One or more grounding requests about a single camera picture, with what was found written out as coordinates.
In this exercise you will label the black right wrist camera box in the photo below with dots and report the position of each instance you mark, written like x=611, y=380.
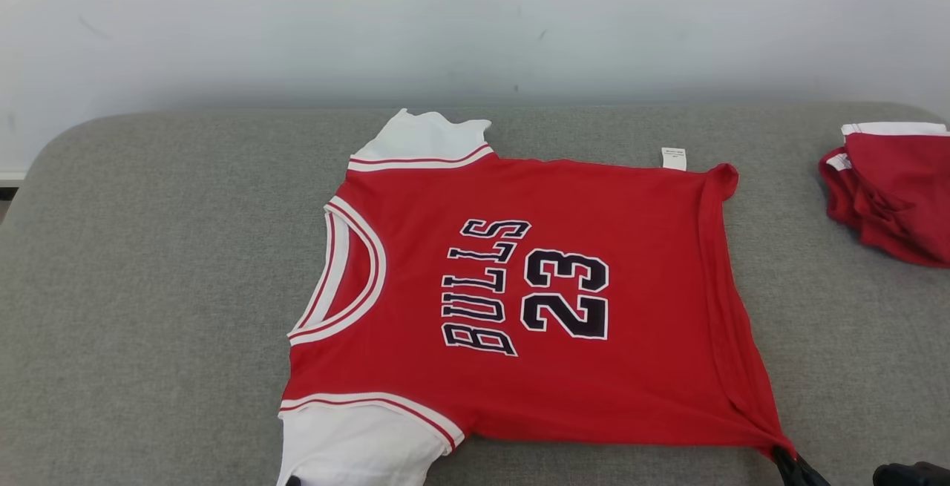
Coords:
x=913, y=475

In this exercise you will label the red Bulls 23 jersey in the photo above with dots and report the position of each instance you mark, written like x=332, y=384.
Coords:
x=594, y=382

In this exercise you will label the red shorts with white stripe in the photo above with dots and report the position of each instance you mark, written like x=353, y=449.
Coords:
x=905, y=189

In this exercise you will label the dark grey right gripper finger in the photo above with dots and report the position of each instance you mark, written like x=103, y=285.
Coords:
x=798, y=473

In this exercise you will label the white baseboard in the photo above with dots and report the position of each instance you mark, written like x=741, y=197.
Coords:
x=11, y=175

